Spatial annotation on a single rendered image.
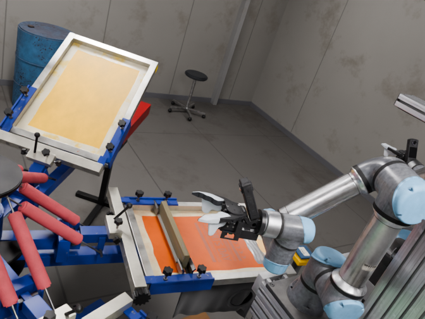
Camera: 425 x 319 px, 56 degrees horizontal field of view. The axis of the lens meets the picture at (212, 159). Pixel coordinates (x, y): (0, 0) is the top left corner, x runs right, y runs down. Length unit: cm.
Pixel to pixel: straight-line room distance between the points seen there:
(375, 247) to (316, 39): 552
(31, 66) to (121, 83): 248
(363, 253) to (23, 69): 430
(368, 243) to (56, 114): 178
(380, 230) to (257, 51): 610
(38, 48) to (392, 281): 416
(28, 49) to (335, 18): 416
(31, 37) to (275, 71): 400
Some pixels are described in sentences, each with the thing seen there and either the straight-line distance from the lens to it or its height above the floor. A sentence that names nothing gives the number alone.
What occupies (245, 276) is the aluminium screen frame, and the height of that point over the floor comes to 99.
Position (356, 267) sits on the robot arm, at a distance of 132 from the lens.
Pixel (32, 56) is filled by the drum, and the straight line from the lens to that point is 488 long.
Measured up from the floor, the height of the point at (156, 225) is 96.
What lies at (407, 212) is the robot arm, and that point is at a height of 182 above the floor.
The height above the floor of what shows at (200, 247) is 96.
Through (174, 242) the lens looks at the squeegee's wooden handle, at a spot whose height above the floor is 103.
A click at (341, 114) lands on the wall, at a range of 610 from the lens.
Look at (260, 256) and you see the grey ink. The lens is 220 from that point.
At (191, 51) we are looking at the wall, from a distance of 646.
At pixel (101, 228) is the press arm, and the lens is 191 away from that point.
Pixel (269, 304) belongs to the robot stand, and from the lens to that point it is 168.
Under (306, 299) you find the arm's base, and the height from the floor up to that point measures 131.
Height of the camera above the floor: 226
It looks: 26 degrees down
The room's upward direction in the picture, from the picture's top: 19 degrees clockwise
